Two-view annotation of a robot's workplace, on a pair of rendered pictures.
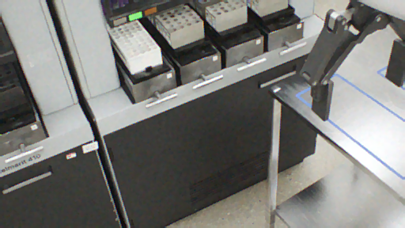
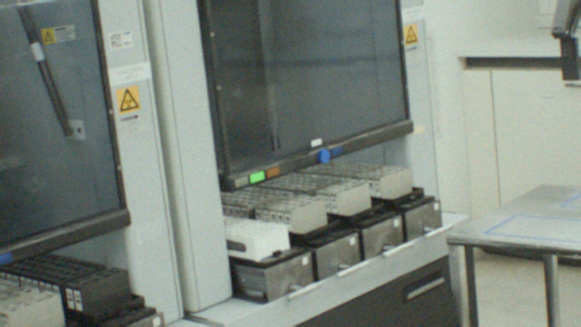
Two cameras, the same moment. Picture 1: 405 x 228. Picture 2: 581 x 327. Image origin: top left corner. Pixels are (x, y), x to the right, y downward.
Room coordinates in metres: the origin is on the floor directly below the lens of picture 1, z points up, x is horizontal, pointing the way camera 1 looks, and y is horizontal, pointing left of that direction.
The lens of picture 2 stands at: (-0.98, 0.94, 1.48)
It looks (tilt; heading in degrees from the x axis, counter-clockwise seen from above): 12 degrees down; 337
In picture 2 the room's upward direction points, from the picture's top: 6 degrees counter-clockwise
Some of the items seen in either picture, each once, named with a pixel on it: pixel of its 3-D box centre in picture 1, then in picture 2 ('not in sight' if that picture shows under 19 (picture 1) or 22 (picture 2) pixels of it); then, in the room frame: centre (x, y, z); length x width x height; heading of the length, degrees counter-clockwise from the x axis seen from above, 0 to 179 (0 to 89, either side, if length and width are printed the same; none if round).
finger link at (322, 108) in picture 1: (322, 96); (570, 59); (0.48, -0.18, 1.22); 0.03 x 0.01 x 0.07; 22
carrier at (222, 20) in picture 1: (229, 17); (351, 200); (1.28, -0.16, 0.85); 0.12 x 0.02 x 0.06; 111
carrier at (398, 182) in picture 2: (271, 3); (392, 184); (1.34, -0.30, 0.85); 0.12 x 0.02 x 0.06; 111
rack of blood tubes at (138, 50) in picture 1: (128, 38); (225, 238); (1.26, 0.16, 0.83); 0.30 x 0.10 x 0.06; 22
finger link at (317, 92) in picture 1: (312, 86); (563, 44); (0.48, -0.17, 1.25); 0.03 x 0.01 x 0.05; 112
